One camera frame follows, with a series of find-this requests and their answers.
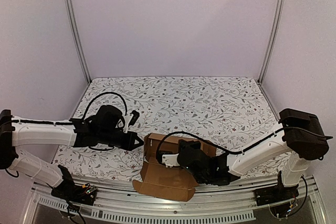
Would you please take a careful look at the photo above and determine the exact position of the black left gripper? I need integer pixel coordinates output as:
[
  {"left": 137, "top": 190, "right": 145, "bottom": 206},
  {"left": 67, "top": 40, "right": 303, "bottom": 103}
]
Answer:
[{"left": 98, "top": 129, "right": 144, "bottom": 152}]

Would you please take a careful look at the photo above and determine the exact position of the brown cardboard box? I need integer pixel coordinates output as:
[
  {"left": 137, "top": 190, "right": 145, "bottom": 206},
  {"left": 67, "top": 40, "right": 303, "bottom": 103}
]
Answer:
[{"left": 132, "top": 133, "right": 216, "bottom": 201}]

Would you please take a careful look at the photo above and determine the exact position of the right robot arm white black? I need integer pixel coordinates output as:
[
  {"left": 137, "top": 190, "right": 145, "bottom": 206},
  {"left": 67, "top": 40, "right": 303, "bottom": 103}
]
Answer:
[{"left": 177, "top": 109, "right": 332, "bottom": 201}]

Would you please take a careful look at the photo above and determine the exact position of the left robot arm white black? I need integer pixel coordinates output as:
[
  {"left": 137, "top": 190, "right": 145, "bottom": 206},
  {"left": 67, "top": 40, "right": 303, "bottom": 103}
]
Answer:
[{"left": 1, "top": 105, "right": 144, "bottom": 200}]

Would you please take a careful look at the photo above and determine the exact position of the floral patterned table mat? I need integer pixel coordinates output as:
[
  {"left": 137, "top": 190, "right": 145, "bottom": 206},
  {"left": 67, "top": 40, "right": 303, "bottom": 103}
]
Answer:
[{"left": 53, "top": 77, "right": 276, "bottom": 182}]

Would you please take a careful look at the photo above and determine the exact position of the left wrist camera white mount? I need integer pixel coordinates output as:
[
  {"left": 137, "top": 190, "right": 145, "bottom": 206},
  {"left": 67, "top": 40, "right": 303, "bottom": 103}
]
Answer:
[{"left": 123, "top": 110, "right": 140, "bottom": 133}]

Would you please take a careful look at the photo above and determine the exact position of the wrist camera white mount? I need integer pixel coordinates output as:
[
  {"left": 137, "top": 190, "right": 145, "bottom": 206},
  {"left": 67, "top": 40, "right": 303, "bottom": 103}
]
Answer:
[
  {"left": 123, "top": 110, "right": 140, "bottom": 133},
  {"left": 156, "top": 151, "right": 180, "bottom": 168}
]

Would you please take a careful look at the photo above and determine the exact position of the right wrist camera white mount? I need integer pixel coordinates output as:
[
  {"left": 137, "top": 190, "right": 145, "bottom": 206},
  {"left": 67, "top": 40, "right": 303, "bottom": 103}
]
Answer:
[{"left": 156, "top": 151, "right": 180, "bottom": 168}]

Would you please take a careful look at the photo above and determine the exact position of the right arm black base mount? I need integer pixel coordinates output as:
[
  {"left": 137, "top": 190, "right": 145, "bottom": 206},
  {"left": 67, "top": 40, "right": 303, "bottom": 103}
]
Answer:
[{"left": 253, "top": 171, "right": 299, "bottom": 219}]

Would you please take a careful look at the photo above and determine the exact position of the black left camera cable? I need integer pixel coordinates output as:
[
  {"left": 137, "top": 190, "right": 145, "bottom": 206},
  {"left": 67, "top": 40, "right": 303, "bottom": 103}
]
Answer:
[{"left": 82, "top": 91, "right": 128, "bottom": 122}]

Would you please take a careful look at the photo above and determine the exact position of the black camera cable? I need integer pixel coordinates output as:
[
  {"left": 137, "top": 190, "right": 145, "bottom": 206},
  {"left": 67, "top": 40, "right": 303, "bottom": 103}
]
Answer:
[
  {"left": 82, "top": 91, "right": 128, "bottom": 122},
  {"left": 154, "top": 129, "right": 284, "bottom": 162}
]

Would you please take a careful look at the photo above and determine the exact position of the curved aluminium rail base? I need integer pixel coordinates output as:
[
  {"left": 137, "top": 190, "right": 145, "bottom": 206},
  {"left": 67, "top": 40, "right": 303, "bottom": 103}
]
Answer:
[{"left": 22, "top": 174, "right": 328, "bottom": 224}]

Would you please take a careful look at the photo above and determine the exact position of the black right camera cable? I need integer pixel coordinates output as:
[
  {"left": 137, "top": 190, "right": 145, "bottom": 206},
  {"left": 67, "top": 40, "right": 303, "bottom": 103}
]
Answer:
[{"left": 154, "top": 129, "right": 284, "bottom": 162}]

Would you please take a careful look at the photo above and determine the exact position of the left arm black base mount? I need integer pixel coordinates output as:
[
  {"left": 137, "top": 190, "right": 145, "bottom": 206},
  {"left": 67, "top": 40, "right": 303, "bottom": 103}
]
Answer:
[{"left": 51, "top": 165, "right": 98, "bottom": 206}]

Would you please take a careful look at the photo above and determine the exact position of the left aluminium corner post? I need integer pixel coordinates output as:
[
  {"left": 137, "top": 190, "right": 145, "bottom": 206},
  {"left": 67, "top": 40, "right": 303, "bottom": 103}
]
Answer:
[{"left": 64, "top": 0, "right": 92, "bottom": 84}]

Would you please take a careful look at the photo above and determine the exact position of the aluminium corner post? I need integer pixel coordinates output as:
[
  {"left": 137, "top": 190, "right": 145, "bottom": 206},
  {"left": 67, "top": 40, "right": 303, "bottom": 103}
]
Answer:
[
  {"left": 257, "top": 0, "right": 285, "bottom": 85},
  {"left": 64, "top": 0, "right": 92, "bottom": 84}
]

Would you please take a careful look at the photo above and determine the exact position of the right aluminium corner post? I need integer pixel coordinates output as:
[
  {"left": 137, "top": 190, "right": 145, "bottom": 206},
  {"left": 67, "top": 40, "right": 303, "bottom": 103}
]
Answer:
[{"left": 257, "top": 0, "right": 285, "bottom": 85}]

